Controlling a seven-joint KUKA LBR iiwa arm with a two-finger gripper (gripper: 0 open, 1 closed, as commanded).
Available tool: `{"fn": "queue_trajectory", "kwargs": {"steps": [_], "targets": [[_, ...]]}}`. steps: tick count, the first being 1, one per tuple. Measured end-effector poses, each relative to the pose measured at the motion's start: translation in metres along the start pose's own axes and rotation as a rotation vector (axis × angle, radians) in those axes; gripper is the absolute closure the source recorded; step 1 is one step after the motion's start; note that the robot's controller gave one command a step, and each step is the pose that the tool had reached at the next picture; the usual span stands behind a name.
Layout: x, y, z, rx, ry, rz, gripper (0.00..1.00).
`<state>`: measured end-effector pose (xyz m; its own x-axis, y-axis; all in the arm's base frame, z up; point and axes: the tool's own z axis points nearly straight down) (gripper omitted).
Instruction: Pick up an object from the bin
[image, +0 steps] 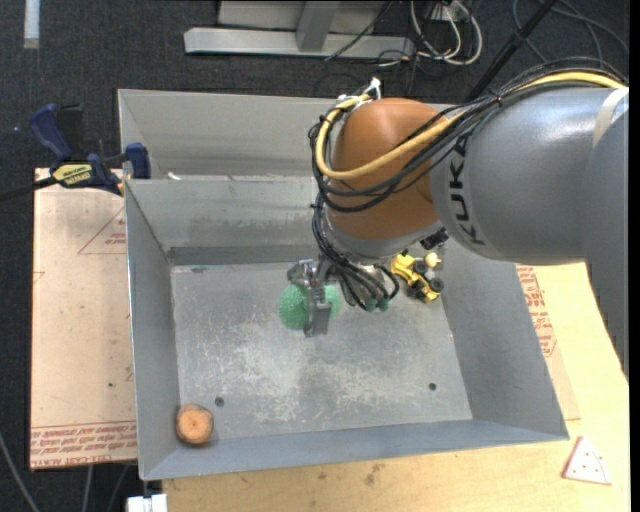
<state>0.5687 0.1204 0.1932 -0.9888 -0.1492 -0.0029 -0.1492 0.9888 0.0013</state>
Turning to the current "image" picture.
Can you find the black cylinder on white bracket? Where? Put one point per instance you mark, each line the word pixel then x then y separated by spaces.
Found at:
pixel 434 240

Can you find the orange round carrot slice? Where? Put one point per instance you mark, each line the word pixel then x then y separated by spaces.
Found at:
pixel 194 424

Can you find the pale pink triangular pad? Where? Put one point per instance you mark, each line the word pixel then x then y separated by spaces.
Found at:
pixel 586 462

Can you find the brown cardboard board red print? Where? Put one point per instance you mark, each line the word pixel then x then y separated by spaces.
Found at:
pixel 80 325

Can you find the green spiky ball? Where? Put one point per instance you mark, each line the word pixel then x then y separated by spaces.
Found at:
pixel 295 310

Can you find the grey metal bin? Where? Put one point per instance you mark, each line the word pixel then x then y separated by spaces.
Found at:
pixel 310 380

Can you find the yellow toy vehicle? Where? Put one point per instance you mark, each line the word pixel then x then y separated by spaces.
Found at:
pixel 417 280

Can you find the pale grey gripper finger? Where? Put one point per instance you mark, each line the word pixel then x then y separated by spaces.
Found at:
pixel 318 320

